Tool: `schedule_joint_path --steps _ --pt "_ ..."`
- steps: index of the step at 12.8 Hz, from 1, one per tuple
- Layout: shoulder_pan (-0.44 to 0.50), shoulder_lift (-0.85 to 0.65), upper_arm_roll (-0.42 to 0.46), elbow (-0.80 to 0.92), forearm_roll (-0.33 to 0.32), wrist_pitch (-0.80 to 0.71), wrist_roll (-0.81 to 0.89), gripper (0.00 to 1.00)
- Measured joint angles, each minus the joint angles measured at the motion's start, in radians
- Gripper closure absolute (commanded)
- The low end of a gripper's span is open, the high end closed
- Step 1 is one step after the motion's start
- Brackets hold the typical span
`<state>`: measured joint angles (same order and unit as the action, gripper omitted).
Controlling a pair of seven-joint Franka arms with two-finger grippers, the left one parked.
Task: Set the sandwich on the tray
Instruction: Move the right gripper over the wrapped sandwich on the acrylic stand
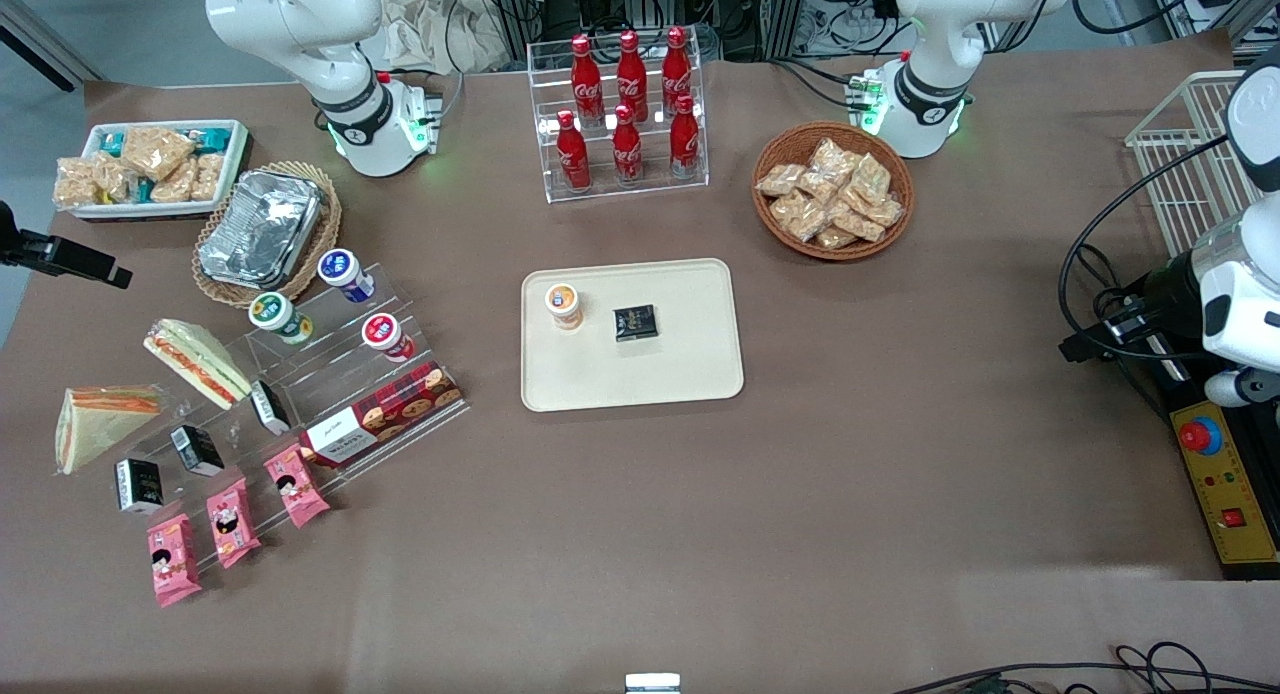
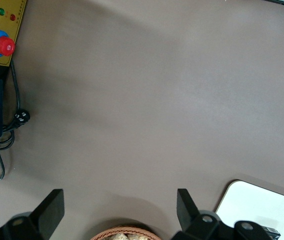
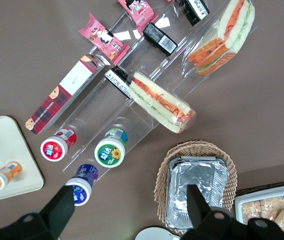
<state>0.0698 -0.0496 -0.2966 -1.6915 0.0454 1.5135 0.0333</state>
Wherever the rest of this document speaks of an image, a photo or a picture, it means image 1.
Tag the red lidded yogurt cup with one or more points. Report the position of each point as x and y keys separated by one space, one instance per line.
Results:
x=387 y=336

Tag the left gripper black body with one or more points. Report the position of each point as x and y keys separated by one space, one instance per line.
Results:
x=1163 y=292

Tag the orange lidded cup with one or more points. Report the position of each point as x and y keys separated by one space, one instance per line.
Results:
x=565 y=306

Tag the triangle sandwich with orange filling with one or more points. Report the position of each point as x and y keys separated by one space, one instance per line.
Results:
x=95 y=429

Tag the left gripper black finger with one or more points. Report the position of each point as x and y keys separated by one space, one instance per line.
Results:
x=1100 y=342

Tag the clear acrylic tiered stand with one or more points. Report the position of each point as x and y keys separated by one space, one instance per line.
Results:
x=320 y=374

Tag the pink snack pack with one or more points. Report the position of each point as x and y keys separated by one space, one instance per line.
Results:
x=232 y=522
x=173 y=560
x=295 y=486

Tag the red plaid cookie box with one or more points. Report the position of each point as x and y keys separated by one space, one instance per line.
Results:
x=385 y=412

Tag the foil food container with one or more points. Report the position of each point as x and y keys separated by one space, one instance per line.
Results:
x=260 y=226

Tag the white rectangular plastic bin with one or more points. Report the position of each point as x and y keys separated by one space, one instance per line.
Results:
x=235 y=164

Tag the beige plastic tray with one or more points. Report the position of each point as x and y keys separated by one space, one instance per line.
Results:
x=640 y=374

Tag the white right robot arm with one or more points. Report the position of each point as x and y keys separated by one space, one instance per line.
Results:
x=340 y=74

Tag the green lidded yogurt cup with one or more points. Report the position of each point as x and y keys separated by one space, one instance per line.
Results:
x=278 y=317

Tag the blue lidded yogurt cup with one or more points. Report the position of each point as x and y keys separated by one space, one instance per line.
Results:
x=345 y=274

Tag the yellow control box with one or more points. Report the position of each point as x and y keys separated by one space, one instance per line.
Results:
x=1235 y=494

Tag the round wicker basket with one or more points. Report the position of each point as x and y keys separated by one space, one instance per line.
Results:
x=790 y=144

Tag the clear rice cracker pack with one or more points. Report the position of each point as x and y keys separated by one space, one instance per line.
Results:
x=832 y=157
x=157 y=151
x=884 y=212
x=790 y=209
x=112 y=177
x=836 y=238
x=858 y=222
x=207 y=176
x=871 y=174
x=72 y=182
x=820 y=187
x=175 y=186
x=780 y=179
x=810 y=226

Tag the teal snack pack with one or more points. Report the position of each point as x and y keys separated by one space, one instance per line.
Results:
x=143 y=190
x=110 y=144
x=210 y=137

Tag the red emergency stop button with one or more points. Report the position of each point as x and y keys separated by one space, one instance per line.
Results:
x=1200 y=436

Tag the small black box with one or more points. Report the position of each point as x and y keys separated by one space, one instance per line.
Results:
x=268 y=406
x=196 y=450
x=138 y=485
x=635 y=322

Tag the small white device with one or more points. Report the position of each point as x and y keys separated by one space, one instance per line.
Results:
x=652 y=684

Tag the brown table cover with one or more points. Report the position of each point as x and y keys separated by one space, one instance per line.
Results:
x=800 y=494

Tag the clear acrylic bottle rack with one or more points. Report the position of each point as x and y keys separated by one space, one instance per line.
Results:
x=650 y=189

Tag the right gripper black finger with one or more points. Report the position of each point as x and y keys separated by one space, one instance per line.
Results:
x=90 y=262

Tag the red cola bottle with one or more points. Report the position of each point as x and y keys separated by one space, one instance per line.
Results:
x=573 y=154
x=631 y=64
x=685 y=139
x=627 y=149
x=676 y=62
x=586 y=69

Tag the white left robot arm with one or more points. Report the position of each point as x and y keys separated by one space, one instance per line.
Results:
x=935 y=64

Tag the flat wicker tray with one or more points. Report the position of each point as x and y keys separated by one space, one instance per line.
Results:
x=325 y=229

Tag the triangle sandwich with red filling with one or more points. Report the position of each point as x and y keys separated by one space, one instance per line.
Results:
x=195 y=362

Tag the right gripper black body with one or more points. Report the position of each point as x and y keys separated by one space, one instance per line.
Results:
x=40 y=251

